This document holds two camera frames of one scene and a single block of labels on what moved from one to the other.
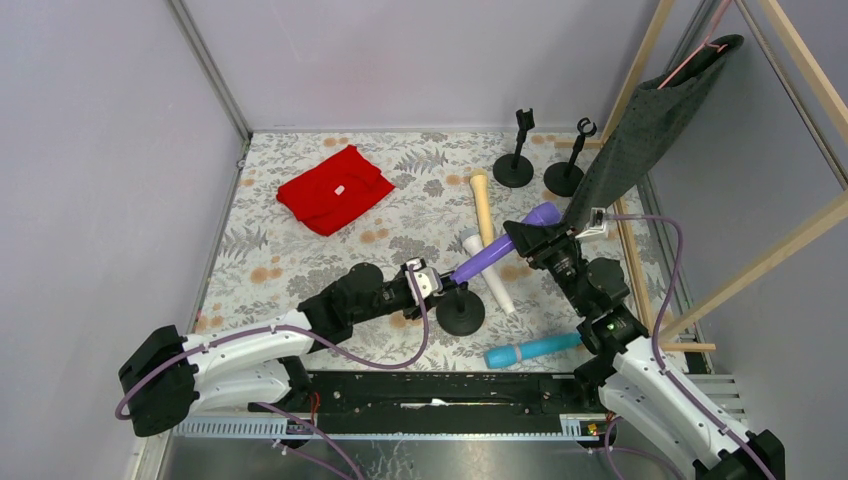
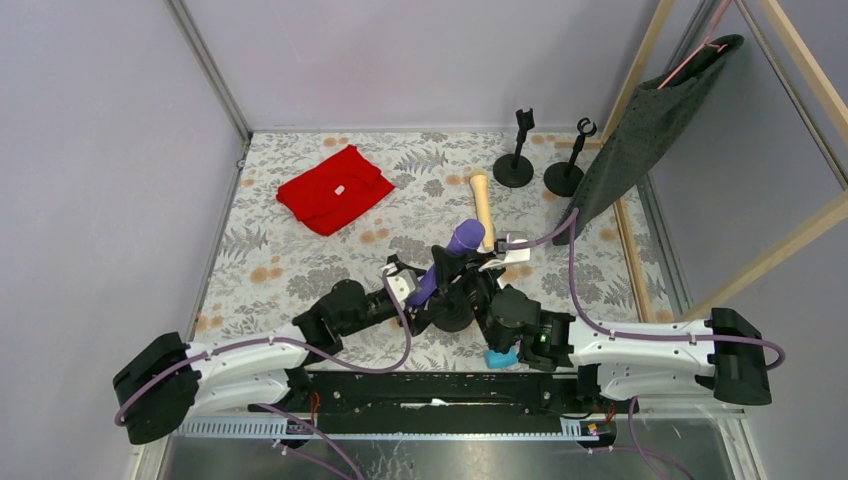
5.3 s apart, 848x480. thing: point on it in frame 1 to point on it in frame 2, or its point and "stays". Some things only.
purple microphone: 549,213 to 467,236
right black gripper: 542,240 to 473,266
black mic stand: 460,312 stays
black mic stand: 565,178 stays
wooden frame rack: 827,99 stays
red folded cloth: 337,192 stays
